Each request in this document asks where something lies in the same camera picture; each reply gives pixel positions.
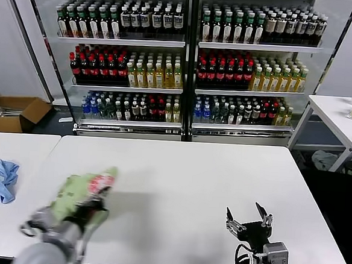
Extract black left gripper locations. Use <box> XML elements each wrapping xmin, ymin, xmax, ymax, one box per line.
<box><xmin>69</xmin><ymin>196</ymin><xmax>108</xmax><ymax>226</ymax></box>

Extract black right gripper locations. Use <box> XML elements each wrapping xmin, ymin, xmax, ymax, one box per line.
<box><xmin>223</xmin><ymin>199</ymin><xmax>277</xmax><ymax>246</ymax></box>

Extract green polo shirt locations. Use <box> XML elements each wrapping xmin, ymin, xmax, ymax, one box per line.
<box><xmin>46</xmin><ymin>162</ymin><xmax>122</xmax><ymax>234</ymax></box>

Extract beverage cooler cabinet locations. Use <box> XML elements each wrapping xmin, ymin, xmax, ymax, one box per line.
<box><xmin>187</xmin><ymin>0</ymin><xmax>328</xmax><ymax>151</ymax></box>
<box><xmin>54</xmin><ymin>0</ymin><xmax>201</xmax><ymax>143</ymax></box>

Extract white cooler shelf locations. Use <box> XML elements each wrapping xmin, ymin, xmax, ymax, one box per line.
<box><xmin>57</xmin><ymin>33</ymin><xmax>186</xmax><ymax>51</ymax></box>
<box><xmin>190</xmin><ymin>120</ymin><xmax>294</xmax><ymax>140</ymax></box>
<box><xmin>77</xmin><ymin>115</ymin><xmax>183</xmax><ymax>136</ymax></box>
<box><xmin>198</xmin><ymin>39</ymin><xmax>323</xmax><ymax>57</ymax></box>
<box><xmin>72</xmin><ymin>81</ymin><xmax>184</xmax><ymax>96</ymax></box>
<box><xmin>194</xmin><ymin>84</ymin><xmax>306</xmax><ymax>102</ymax></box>

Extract crumpled grey cloth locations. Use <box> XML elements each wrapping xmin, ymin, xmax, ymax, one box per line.
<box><xmin>310</xmin><ymin>149</ymin><xmax>344</xmax><ymax>173</ymax></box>

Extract dark drink bottle white cap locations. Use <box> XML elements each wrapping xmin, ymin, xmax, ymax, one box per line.
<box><xmin>242</xmin><ymin>104</ymin><xmax>253</xmax><ymax>125</ymax></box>
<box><xmin>234</xmin><ymin>105</ymin><xmax>245</xmax><ymax>125</ymax></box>
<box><xmin>130</xmin><ymin>101</ymin><xmax>141</xmax><ymax>122</ymax></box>
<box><xmin>227</xmin><ymin>104</ymin><xmax>237</xmax><ymax>125</ymax></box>
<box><xmin>114</xmin><ymin>100</ymin><xmax>125</xmax><ymax>122</ymax></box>
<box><xmin>122</xmin><ymin>101</ymin><xmax>133</xmax><ymax>122</ymax></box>
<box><xmin>138</xmin><ymin>101</ymin><xmax>149</xmax><ymax>122</ymax></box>
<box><xmin>251</xmin><ymin>104</ymin><xmax>262</xmax><ymax>126</ymax></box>

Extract clear green water bottle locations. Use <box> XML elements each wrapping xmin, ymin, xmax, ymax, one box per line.
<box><xmin>98</xmin><ymin>98</ymin><xmax>108</xmax><ymax>119</ymax></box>
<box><xmin>210</xmin><ymin>102</ymin><xmax>221</xmax><ymax>124</ymax></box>
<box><xmin>218</xmin><ymin>103</ymin><xmax>229</xmax><ymax>125</ymax></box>
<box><xmin>106</xmin><ymin>99</ymin><xmax>117</xmax><ymax>120</ymax></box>

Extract blue drink bottle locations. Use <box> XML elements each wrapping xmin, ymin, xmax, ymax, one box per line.
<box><xmin>89</xmin><ymin>98</ymin><xmax>100</xmax><ymax>118</ymax></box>
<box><xmin>80</xmin><ymin>98</ymin><xmax>91</xmax><ymax>117</ymax></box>
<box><xmin>201</xmin><ymin>103</ymin><xmax>212</xmax><ymax>124</ymax></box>
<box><xmin>193</xmin><ymin>103</ymin><xmax>204</xmax><ymax>124</ymax></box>

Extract cola bottle red cap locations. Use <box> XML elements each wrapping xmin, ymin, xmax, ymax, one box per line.
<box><xmin>106</xmin><ymin>57</ymin><xmax>119</xmax><ymax>86</ymax></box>
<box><xmin>78</xmin><ymin>55</ymin><xmax>90</xmax><ymax>84</ymax></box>
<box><xmin>87</xmin><ymin>56</ymin><xmax>100</xmax><ymax>84</ymax></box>
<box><xmin>205</xmin><ymin>60</ymin><xmax>218</xmax><ymax>87</ymax></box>
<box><xmin>268</xmin><ymin>102</ymin><xmax>279</xmax><ymax>127</ymax></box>
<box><xmin>156</xmin><ymin>102</ymin><xmax>166</xmax><ymax>123</ymax></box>
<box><xmin>242</xmin><ymin>61</ymin><xmax>255</xmax><ymax>90</ymax></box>
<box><xmin>96</xmin><ymin>56</ymin><xmax>110</xmax><ymax>85</ymax></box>
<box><xmin>224</xmin><ymin>61</ymin><xmax>236</xmax><ymax>89</ymax></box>
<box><xmin>259</xmin><ymin>103</ymin><xmax>271</xmax><ymax>126</ymax></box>
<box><xmin>195</xmin><ymin>59</ymin><xmax>209</xmax><ymax>87</ymax></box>
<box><xmin>233</xmin><ymin>61</ymin><xmax>246</xmax><ymax>90</ymax></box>
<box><xmin>116</xmin><ymin>57</ymin><xmax>129</xmax><ymax>86</ymax></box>
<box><xmin>215</xmin><ymin>60</ymin><xmax>227</xmax><ymax>88</ymax></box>
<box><xmin>68</xmin><ymin>52</ymin><xmax>82</xmax><ymax>83</ymax></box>
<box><xmin>146</xmin><ymin>102</ymin><xmax>158</xmax><ymax>122</ymax></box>

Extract yellow tea bottle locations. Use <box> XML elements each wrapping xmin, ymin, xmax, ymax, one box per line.
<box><xmin>296</xmin><ymin>68</ymin><xmax>309</xmax><ymax>93</ymax></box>
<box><xmin>171</xmin><ymin>102</ymin><xmax>182</xmax><ymax>123</ymax></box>
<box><xmin>260</xmin><ymin>67</ymin><xmax>273</xmax><ymax>92</ymax></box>
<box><xmin>163</xmin><ymin>62</ymin><xmax>176</xmax><ymax>90</ymax></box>
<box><xmin>135</xmin><ymin>62</ymin><xmax>148</xmax><ymax>88</ymax></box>
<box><xmin>269</xmin><ymin>68</ymin><xmax>282</xmax><ymax>92</ymax></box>
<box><xmin>287</xmin><ymin>68</ymin><xmax>300</xmax><ymax>93</ymax></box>
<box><xmin>251</xmin><ymin>67</ymin><xmax>264</xmax><ymax>92</ymax></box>
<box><xmin>278</xmin><ymin>68</ymin><xmax>291</xmax><ymax>93</ymax></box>
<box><xmin>172</xmin><ymin>63</ymin><xmax>185</xmax><ymax>90</ymax></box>
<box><xmin>153</xmin><ymin>62</ymin><xmax>166</xmax><ymax>89</ymax></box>
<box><xmin>164</xmin><ymin>102</ymin><xmax>174</xmax><ymax>123</ymax></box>
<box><xmin>144</xmin><ymin>62</ymin><xmax>157</xmax><ymax>89</ymax></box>
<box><xmin>125</xmin><ymin>61</ymin><xmax>139</xmax><ymax>88</ymax></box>
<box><xmin>283</xmin><ymin>107</ymin><xmax>295</xmax><ymax>127</ymax></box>
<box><xmin>274</xmin><ymin>106</ymin><xmax>286</xmax><ymax>126</ymax></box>

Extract open cardboard box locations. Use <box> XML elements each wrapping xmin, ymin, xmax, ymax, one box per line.
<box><xmin>0</xmin><ymin>94</ymin><xmax>54</xmax><ymax>136</ymax></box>

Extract bundle of metal rods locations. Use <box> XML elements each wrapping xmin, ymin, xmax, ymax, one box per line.
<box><xmin>0</xmin><ymin>105</ymin><xmax>26</xmax><ymax>119</ymax></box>

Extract white side table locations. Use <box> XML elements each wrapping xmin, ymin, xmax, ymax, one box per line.
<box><xmin>284</xmin><ymin>92</ymin><xmax>352</xmax><ymax>174</ymax></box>

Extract dark bottle green cap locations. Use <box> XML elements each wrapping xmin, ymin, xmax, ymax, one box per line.
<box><xmin>243</xmin><ymin>13</ymin><xmax>256</xmax><ymax>45</ymax></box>
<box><xmin>76</xmin><ymin>6</ymin><xmax>90</xmax><ymax>39</ymax></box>
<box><xmin>108</xmin><ymin>7</ymin><xmax>123</xmax><ymax>40</ymax></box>
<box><xmin>56</xmin><ymin>7</ymin><xmax>70</xmax><ymax>37</ymax></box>
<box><xmin>87</xmin><ymin>7</ymin><xmax>101</xmax><ymax>39</ymax></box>
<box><xmin>253</xmin><ymin>13</ymin><xmax>266</xmax><ymax>45</ymax></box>
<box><xmin>232</xmin><ymin>11</ymin><xmax>245</xmax><ymax>44</ymax></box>
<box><xmin>98</xmin><ymin>7</ymin><xmax>112</xmax><ymax>40</ymax></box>
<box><xmin>222</xmin><ymin>11</ymin><xmax>234</xmax><ymax>43</ymax></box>
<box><xmin>66</xmin><ymin>6</ymin><xmax>80</xmax><ymax>38</ymax></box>
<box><xmin>211</xmin><ymin>11</ymin><xmax>224</xmax><ymax>43</ymax></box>
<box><xmin>200</xmin><ymin>10</ymin><xmax>213</xmax><ymax>43</ymax></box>

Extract dark bottle beige label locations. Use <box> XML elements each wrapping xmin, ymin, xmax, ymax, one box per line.
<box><xmin>265</xmin><ymin>12</ymin><xmax>278</xmax><ymax>40</ymax></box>
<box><xmin>275</xmin><ymin>13</ymin><xmax>289</xmax><ymax>40</ymax></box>

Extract dark bottle white blue label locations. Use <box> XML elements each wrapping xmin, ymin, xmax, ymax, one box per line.
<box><xmin>130</xmin><ymin>6</ymin><xmax>143</xmax><ymax>32</ymax></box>
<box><xmin>139</xmin><ymin>7</ymin><xmax>152</xmax><ymax>33</ymax></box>
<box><xmin>285</xmin><ymin>13</ymin><xmax>298</xmax><ymax>41</ymax></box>
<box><xmin>119</xmin><ymin>6</ymin><xmax>132</xmax><ymax>32</ymax></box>
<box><xmin>315</xmin><ymin>16</ymin><xmax>328</xmax><ymax>42</ymax></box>
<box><xmin>150</xmin><ymin>7</ymin><xmax>164</xmax><ymax>33</ymax></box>
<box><xmin>162</xmin><ymin>7</ymin><xmax>175</xmax><ymax>33</ymax></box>
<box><xmin>172</xmin><ymin>6</ymin><xmax>185</xmax><ymax>33</ymax></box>
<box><xmin>305</xmin><ymin>15</ymin><xmax>319</xmax><ymax>42</ymax></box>
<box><xmin>295</xmin><ymin>14</ymin><xmax>309</xmax><ymax>42</ymax></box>

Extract open glass cooler door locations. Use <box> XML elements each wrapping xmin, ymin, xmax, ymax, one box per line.
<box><xmin>286</xmin><ymin>0</ymin><xmax>352</xmax><ymax>152</ymax></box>
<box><xmin>0</xmin><ymin>0</ymin><xmax>85</xmax><ymax>126</ymax></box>

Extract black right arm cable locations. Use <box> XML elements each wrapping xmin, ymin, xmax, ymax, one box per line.
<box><xmin>233</xmin><ymin>242</ymin><xmax>261</xmax><ymax>264</ymax></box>

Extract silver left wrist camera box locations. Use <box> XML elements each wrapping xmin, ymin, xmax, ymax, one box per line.
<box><xmin>25</xmin><ymin>204</ymin><xmax>55</xmax><ymax>236</ymax></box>

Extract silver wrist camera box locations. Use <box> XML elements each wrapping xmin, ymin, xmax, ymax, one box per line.
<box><xmin>25</xmin><ymin>204</ymin><xmax>55</xmax><ymax>236</ymax></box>
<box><xmin>257</xmin><ymin>240</ymin><xmax>292</xmax><ymax>264</ymax></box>

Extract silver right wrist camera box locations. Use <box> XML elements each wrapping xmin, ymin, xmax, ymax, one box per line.
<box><xmin>257</xmin><ymin>240</ymin><xmax>292</xmax><ymax>264</ymax></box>

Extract black left camera cable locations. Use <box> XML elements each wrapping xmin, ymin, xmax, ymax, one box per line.
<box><xmin>19</xmin><ymin>214</ymin><xmax>44</xmax><ymax>238</ymax></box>

